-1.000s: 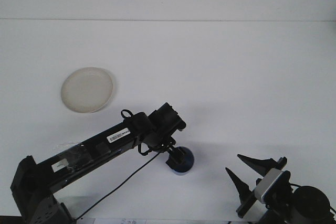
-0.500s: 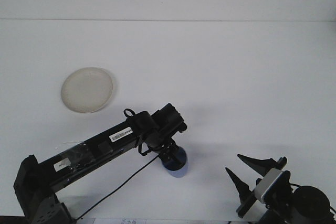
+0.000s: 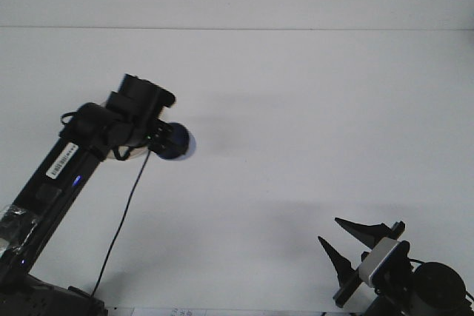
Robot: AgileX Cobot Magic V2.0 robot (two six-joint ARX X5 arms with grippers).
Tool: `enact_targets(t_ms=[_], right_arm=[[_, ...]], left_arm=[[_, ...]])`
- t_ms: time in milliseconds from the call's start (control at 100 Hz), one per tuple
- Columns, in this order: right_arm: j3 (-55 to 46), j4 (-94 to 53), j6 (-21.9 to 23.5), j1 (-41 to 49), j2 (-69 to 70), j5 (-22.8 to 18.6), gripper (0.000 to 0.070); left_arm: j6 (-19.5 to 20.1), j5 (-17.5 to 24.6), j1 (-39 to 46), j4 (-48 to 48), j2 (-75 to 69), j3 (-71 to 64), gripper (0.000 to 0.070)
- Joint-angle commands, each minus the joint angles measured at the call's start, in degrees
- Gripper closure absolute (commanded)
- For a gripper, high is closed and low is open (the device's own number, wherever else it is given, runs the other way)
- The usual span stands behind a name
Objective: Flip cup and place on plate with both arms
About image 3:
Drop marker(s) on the pale blue cup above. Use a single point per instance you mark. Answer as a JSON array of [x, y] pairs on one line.
[[179, 146]]

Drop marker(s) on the pale round plate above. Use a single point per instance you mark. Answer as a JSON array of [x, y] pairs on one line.
[[137, 154]]

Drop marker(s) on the crinkled clear plastic wrap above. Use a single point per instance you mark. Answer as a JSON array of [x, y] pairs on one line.
[[15, 220]]

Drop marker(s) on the white printed paper sheet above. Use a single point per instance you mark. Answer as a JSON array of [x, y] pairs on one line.
[[163, 312]]

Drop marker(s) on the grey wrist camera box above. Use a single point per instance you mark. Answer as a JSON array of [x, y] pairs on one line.
[[377, 262]]

